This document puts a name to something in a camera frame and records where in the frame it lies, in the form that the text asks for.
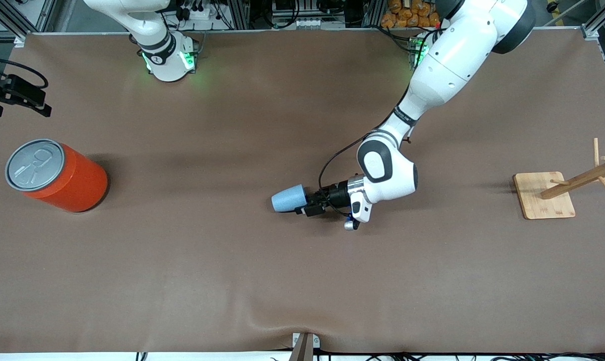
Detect light blue plastic cup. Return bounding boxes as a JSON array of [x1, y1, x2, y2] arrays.
[[271, 184, 309, 213]]

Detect bamboo cup rack stand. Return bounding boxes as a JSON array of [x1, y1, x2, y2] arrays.
[[513, 138, 605, 220]]

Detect brown table cover cloth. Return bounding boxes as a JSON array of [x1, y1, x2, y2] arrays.
[[0, 28, 605, 354]]

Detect orange can with silver lid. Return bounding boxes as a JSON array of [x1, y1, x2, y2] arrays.
[[5, 139, 109, 213]]

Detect white connector block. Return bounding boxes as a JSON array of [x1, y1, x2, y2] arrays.
[[292, 18, 333, 29]]

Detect white power strip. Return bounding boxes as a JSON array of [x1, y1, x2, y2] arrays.
[[181, 4, 214, 22]]

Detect bag of orange snacks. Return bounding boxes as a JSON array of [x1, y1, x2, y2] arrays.
[[381, 0, 441, 29]]

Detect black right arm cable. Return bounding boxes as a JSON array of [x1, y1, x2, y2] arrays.
[[0, 57, 49, 91]]

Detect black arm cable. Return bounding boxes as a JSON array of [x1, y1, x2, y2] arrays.
[[0, 57, 49, 91], [319, 131, 384, 190]]

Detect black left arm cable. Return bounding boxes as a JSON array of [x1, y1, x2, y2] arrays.
[[319, 131, 384, 190]]

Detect aluminium frame profile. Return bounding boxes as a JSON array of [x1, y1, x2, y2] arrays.
[[580, 0, 605, 42], [0, 0, 57, 46]]

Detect metal clamp bracket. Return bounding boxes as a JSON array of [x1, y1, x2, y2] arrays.
[[292, 332, 320, 349]]

